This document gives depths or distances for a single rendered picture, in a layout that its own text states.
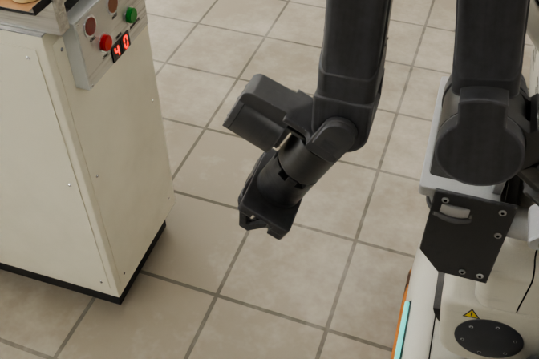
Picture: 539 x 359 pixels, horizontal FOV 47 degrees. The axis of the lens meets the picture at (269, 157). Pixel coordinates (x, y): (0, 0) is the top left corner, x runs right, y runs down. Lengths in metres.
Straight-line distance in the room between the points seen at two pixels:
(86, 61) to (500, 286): 0.77
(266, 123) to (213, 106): 1.56
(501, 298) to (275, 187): 0.43
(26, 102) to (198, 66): 1.28
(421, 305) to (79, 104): 0.80
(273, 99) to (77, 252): 0.96
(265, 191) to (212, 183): 1.22
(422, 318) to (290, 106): 0.79
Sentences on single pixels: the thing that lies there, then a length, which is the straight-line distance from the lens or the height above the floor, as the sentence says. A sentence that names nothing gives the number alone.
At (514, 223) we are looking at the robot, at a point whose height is 0.78.
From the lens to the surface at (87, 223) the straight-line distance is 1.39.
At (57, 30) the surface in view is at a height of 0.85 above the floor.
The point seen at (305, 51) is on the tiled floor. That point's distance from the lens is 2.47.
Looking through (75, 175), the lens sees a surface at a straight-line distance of 1.29.
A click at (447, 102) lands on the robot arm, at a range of 0.60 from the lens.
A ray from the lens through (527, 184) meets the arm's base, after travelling 0.66.
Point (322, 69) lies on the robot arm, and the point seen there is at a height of 1.05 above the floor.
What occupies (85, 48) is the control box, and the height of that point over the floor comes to 0.78.
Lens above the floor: 1.39
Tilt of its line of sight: 44 degrees down
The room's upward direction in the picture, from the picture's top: straight up
